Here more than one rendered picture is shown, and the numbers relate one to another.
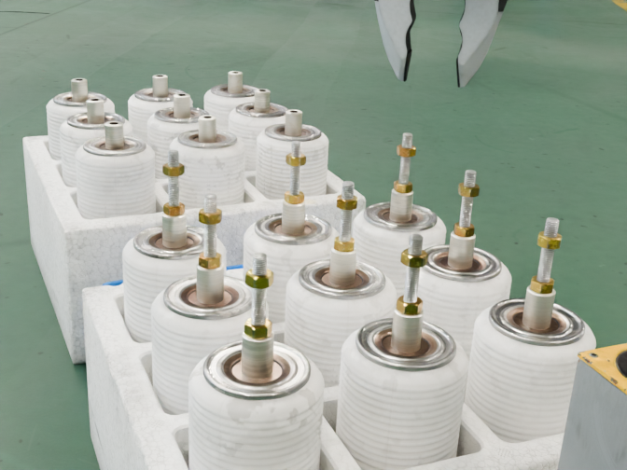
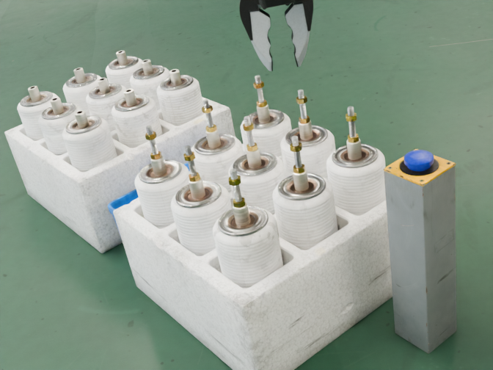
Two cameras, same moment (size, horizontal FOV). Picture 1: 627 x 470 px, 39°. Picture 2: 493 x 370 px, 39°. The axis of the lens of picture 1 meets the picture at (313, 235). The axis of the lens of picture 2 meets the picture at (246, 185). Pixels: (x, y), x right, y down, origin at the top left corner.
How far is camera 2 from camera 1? 42 cm
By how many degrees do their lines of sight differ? 12
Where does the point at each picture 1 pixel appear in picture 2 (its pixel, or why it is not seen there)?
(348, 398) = (284, 219)
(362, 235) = not seen: hidden behind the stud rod
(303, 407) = (271, 230)
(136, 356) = (166, 235)
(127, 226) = (109, 168)
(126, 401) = (176, 257)
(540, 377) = (365, 181)
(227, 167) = (150, 116)
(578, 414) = (390, 194)
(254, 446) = (256, 254)
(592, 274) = (360, 106)
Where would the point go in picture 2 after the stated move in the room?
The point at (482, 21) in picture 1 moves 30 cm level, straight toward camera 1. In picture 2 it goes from (302, 37) to (348, 134)
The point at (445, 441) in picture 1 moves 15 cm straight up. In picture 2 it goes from (332, 224) to (323, 140)
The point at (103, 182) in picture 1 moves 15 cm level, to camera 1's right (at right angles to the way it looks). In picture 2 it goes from (86, 147) to (158, 129)
